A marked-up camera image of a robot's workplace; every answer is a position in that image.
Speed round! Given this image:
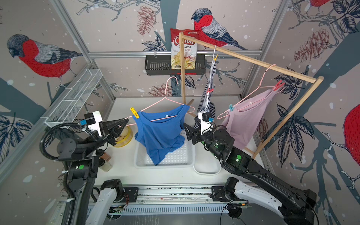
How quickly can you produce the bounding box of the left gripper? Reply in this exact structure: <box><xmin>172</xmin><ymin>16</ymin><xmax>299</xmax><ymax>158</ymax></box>
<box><xmin>84</xmin><ymin>119</ymin><xmax>129</xmax><ymax>158</ymax></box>

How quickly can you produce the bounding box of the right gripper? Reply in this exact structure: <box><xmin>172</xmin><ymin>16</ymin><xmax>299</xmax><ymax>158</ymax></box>
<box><xmin>184</xmin><ymin>117</ymin><xmax>224</xmax><ymax>161</ymax></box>

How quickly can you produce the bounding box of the blue tank top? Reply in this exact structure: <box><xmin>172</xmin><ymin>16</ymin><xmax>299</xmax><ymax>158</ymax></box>
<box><xmin>133</xmin><ymin>105</ymin><xmax>190</xmax><ymax>165</ymax></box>

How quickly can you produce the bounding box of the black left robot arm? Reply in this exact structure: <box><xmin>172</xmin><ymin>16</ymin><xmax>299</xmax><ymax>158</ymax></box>
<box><xmin>39</xmin><ymin>118</ymin><xmax>129</xmax><ymax>225</ymax></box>

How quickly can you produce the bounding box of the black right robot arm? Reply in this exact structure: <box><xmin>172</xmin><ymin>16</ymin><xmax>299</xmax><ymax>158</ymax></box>
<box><xmin>184</xmin><ymin>124</ymin><xmax>320</xmax><ymax>225</ymax></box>

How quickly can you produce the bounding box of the striped tank top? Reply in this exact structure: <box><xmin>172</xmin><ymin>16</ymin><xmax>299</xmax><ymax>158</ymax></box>
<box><xmin>197</xmin><ymin>58</ymin><xmax>217</xmax><ymax>119</ymax></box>

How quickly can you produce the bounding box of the pink tank top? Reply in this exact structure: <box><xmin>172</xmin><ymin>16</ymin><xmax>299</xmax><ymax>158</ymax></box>
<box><xmin>222</xmin><ymin>89</ymin><xmax>279</xmax><ymax>150</ymax></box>

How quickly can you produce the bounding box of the yellow bowl with buns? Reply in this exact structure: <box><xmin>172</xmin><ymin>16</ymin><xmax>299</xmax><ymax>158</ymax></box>
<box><xmin>114</xmin><ymin>126</ymin><xmax>133</xmax><ymax>148</ymax></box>

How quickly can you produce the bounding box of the white perforated plastic basket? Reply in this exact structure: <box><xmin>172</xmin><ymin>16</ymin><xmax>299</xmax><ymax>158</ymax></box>
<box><xmin>134</xmin><ymin>130</ymin><xmax>196</xmax><ymax>169</ymax></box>

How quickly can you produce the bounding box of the brown bottle black cap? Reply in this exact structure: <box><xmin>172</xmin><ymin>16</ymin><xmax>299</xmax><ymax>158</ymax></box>
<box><xmin>95</xmin><ymin>149</ymin><xmax>111</xmax><ymax>162</ymax></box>

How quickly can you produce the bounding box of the white plastic tray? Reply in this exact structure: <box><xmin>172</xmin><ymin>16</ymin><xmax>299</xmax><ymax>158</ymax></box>
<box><xmin>193</xmin><ymin>158</ymin><xmax>221</xmax><ymax>175</ymax></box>

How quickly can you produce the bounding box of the clear bottle black cap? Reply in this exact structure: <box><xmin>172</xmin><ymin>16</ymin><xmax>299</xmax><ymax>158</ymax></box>
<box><xmin>99</xmin><ymin>158</ymin><xmax>113</xmax><ymax>173</ymax></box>

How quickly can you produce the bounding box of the cassava chips bag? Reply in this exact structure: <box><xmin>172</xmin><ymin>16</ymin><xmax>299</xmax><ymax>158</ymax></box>
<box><xmin>170</xmin><ymin>28</ymin><xmax>201</xmax><ymax>70</ymax></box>

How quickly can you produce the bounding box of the red clothespin on pink top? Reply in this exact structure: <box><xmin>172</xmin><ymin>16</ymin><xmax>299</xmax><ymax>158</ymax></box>
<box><xmin>273</xmin><ymin>80</ymin><xmax>285</xmax><ymax>91</ymax></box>

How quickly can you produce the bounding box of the wooden clothes rack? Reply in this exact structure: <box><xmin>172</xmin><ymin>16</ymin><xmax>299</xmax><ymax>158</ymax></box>
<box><xmin>179</xmin><ymin>32</ymin><xmax>324</xmax><ymax>159</ymax></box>

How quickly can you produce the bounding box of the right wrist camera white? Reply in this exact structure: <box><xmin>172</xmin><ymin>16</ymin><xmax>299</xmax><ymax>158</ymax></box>
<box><xmin>198</xmin><ymin>111</ymin><xmax>214</xmax><ymax>135</ymax></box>

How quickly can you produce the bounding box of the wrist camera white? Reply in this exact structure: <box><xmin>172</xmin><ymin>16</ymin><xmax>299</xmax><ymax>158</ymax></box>
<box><xmin>198</xmin><ymin>111</ymin><xmax>214</xmax><ymax>135</ymax></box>
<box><xmin>80</xmin><ymin>111</ymin><xmax>103</xmax><ymax>137</ymax></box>

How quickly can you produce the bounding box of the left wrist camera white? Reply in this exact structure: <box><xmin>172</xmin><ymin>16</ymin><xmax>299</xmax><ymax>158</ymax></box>
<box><xmin>80</xmin><ymin>111</ymin><xmax>103</xmax><ymax>137</ymax></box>

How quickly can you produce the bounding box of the white wire mesh shelf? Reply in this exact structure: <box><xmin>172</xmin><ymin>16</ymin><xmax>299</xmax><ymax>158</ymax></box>
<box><xmin>45</xmin><ymin>68</ymin><xmax>103</xmax><ymax>128</ymax></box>

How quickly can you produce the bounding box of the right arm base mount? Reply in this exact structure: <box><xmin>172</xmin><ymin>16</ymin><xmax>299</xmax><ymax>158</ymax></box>
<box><xmin>210</xmin><ymin>186</ymin><xmax>248</xmax><ymax>203</ymax></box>

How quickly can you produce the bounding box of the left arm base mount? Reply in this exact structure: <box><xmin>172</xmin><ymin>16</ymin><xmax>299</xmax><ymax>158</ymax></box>
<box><xmin>113</xmin><ymin>187</ymin><xmax>139</xmax><ymax>204</ymax></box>

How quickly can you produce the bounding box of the black wall basket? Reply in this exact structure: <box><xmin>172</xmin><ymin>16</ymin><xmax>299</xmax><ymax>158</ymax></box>
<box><xmin>144</xmin><ymin>55</ymin><xmax>206</xmax><ymax>76</ymax></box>

